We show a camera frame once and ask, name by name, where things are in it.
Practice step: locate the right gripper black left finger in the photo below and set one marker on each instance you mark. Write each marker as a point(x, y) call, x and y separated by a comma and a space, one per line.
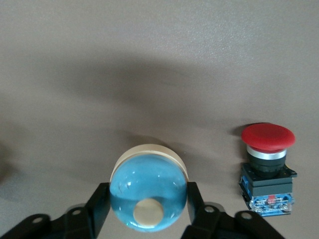
point(82, 221)

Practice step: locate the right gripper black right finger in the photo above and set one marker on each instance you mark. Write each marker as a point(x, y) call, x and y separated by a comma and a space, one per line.
point(211, 224)

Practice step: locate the blue dome bell wooden base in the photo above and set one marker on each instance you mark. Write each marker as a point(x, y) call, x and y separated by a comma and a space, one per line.
point(147, 179)

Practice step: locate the red mushroom emergency stop button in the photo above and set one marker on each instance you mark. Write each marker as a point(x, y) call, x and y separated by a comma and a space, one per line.
point(268, 139)

